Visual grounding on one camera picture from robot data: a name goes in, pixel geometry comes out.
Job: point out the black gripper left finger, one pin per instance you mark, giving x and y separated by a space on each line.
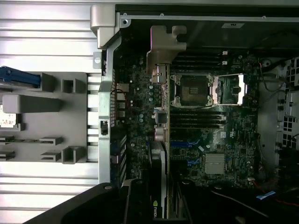
98 205

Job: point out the silver chipset heatsink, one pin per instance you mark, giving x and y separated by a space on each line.
215 163

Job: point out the green motherboard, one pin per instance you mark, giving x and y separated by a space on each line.
240 140

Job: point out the blue expansion slot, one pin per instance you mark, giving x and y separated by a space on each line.
178 143

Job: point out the blue disk caddy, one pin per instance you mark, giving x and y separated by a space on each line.
18 75

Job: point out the grey parts rack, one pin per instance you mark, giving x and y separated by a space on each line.
46 126

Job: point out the CPU socket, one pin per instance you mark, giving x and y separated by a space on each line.
192 91

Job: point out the grey metal disk bay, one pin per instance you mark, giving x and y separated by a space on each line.
268 121

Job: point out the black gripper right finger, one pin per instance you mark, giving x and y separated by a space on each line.
187 205

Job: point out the green RAM stick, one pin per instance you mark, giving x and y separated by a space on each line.
23 140

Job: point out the black and silver PC case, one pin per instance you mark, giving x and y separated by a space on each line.
104 130

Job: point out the black RAM slot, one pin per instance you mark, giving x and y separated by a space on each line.
196 116
201 62
198 58
196 125
201 53
196 112
196 121
198 68

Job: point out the coin cell battery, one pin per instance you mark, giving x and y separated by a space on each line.
247 67

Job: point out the silver socket cover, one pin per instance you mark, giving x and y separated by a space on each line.
241 89

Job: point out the silver CPU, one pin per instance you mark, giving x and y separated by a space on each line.
7 120

